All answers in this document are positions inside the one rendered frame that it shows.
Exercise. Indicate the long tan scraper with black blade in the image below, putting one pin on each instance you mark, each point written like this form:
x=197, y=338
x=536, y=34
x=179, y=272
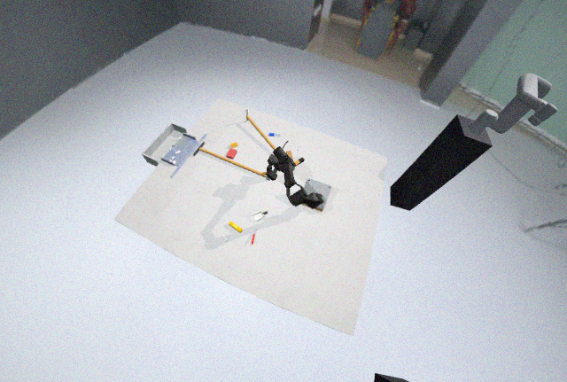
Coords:
x=233, y=162

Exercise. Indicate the red rectangular block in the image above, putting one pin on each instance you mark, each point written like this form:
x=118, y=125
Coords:
x=231, y=153

